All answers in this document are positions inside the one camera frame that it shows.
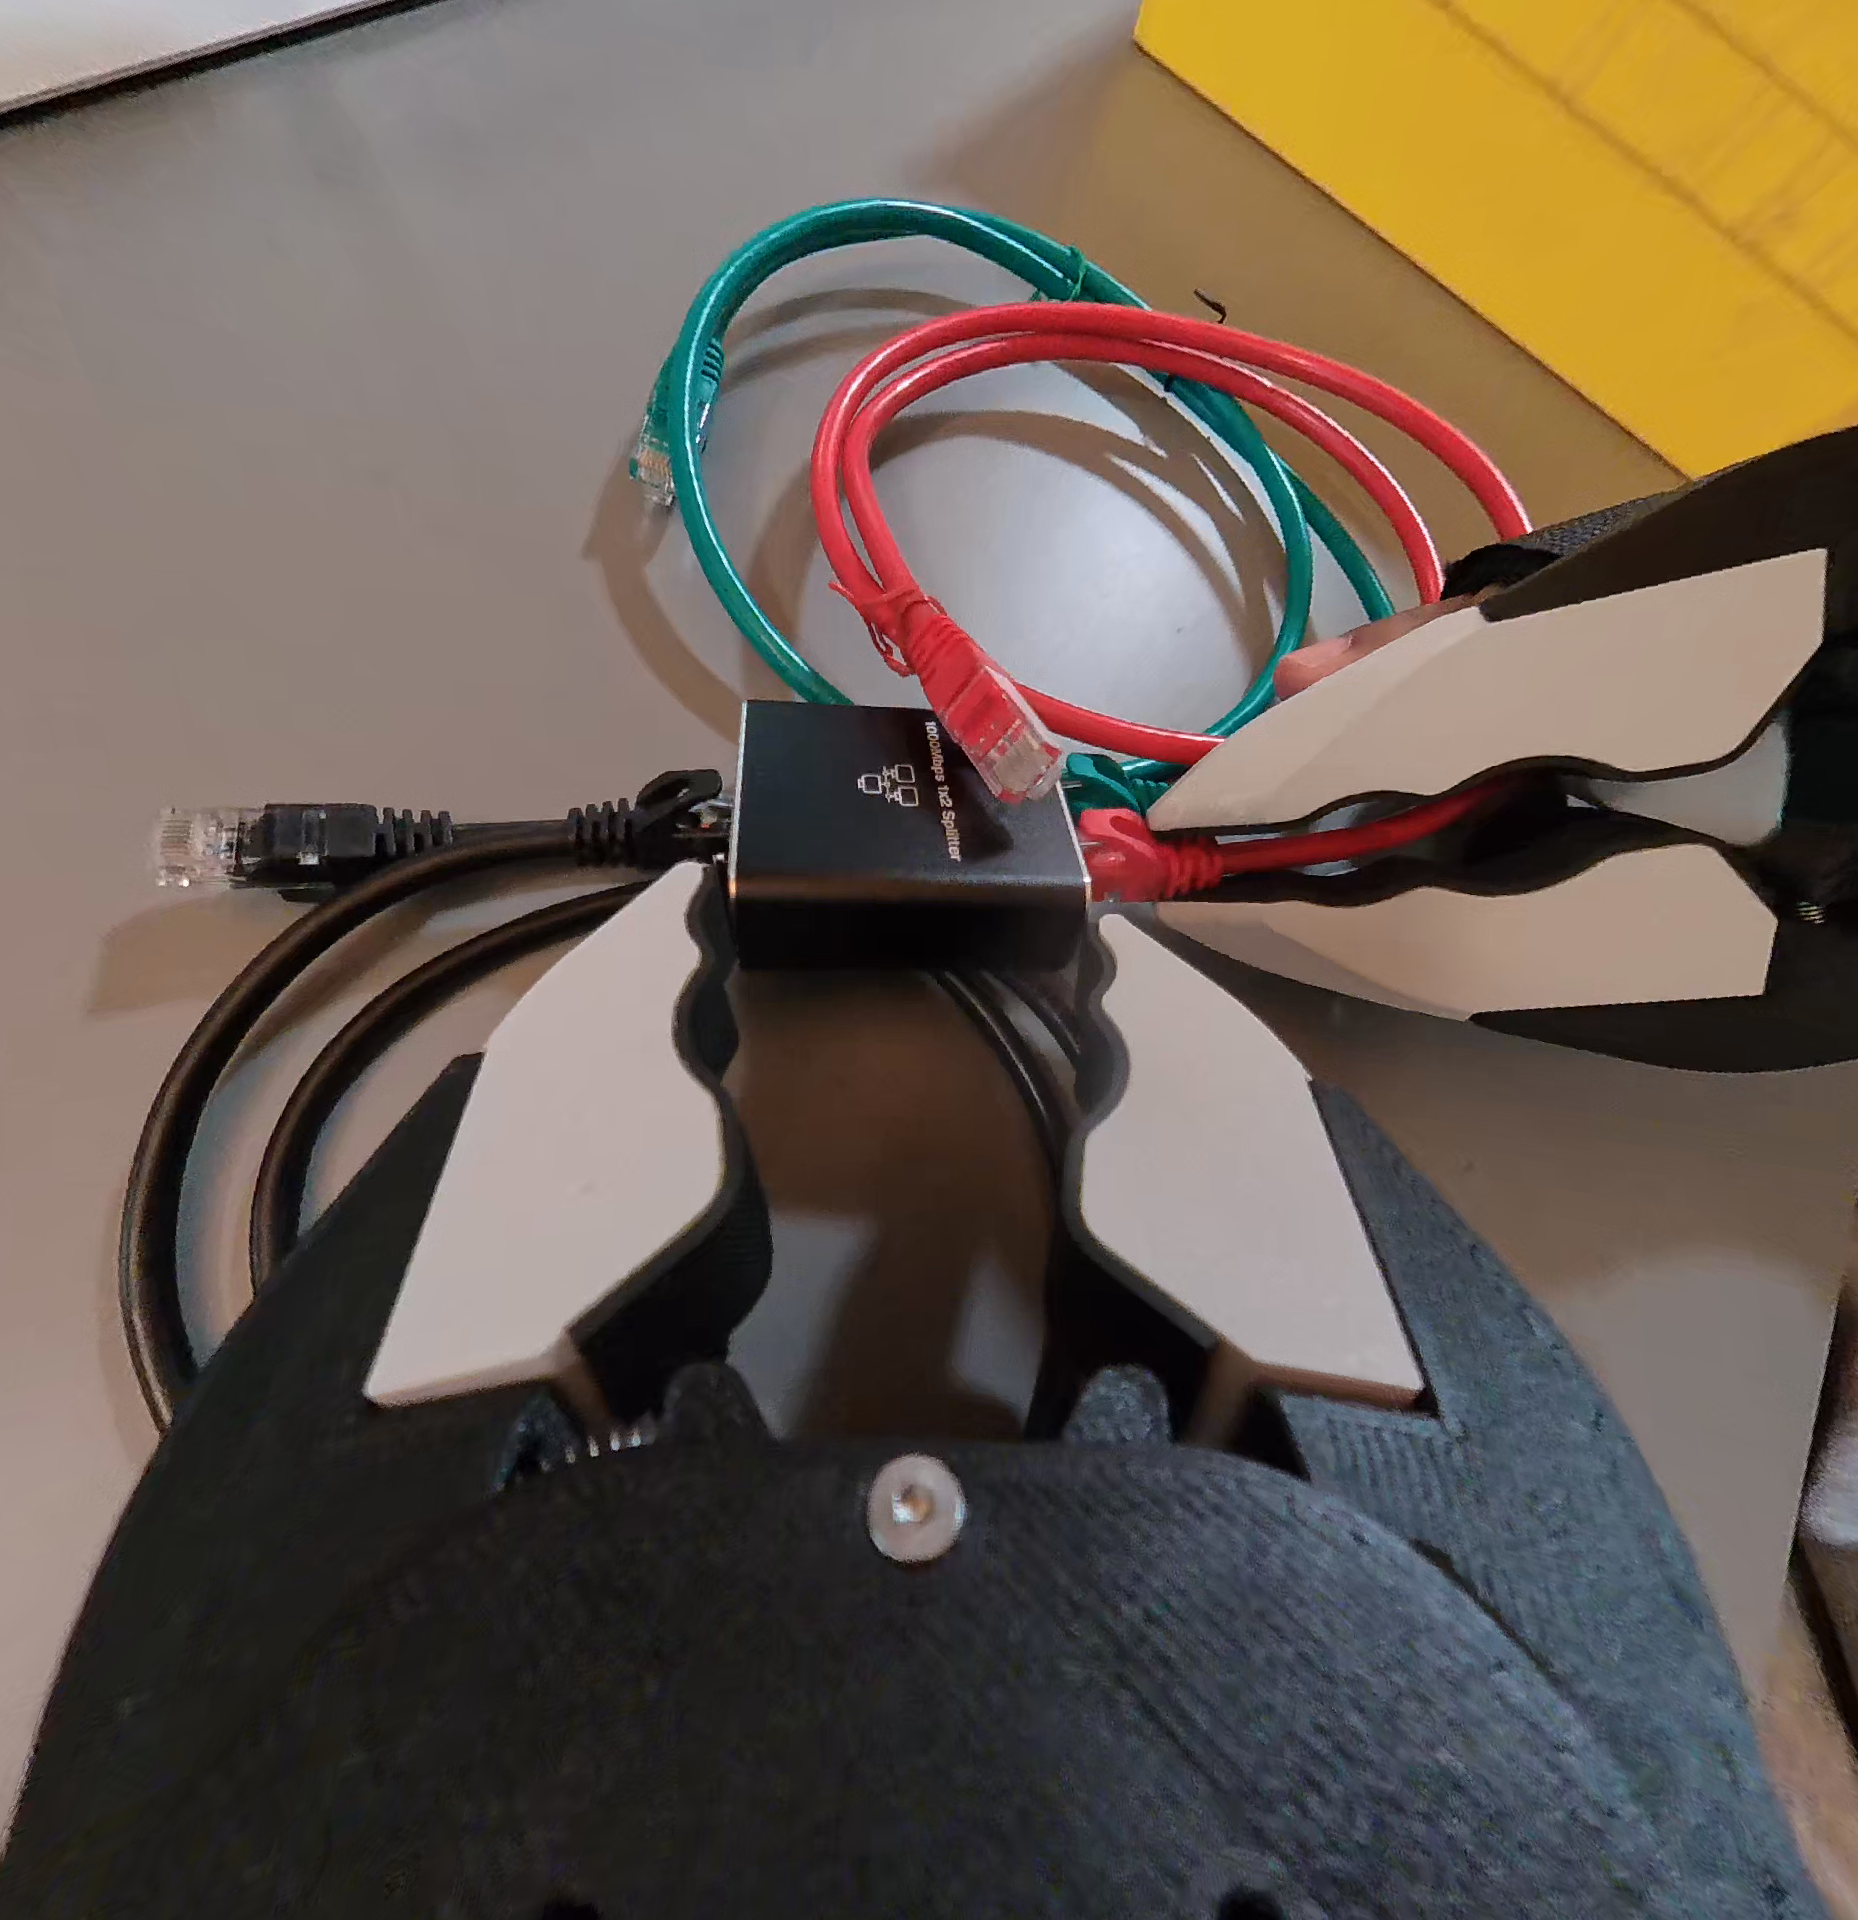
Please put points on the black network splitter box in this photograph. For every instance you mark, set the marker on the black network splitter box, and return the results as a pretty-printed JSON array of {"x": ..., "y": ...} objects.
[{"x": 869, "y": 841}]

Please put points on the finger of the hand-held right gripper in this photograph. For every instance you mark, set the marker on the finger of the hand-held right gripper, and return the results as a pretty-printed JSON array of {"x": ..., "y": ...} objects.
[
  {"x": 1543, "y": 691},
  {"x": 1543, "y": 946}
]

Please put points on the yellow plastic bin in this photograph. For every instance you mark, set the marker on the yellow plastic bin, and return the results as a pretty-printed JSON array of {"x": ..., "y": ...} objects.
[{"x": 1620, "y": 196}]

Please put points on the person's right hand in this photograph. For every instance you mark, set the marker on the person's right hand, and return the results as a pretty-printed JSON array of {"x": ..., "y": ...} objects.
[{"x": 1349, "y": 654}]

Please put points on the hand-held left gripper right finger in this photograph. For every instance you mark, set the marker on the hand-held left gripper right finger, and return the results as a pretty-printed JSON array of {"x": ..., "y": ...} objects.
[{"x": 1243, "y": 1199}]

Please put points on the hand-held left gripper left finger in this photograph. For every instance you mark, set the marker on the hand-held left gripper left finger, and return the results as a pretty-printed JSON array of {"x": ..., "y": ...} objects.
[{"x": 568, "y": 1186}]

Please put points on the black twist tie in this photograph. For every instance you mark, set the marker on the black twist tie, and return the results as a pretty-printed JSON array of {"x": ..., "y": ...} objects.
[{"x": 1211, "y": 307}]

